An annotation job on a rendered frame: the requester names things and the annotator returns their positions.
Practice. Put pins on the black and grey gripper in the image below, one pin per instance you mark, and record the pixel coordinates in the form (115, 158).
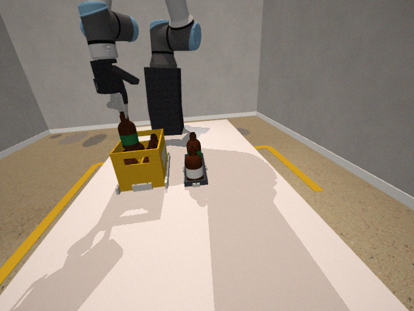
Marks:
(111, 83)

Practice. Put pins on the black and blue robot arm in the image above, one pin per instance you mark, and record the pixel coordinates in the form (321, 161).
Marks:
(101, 26)

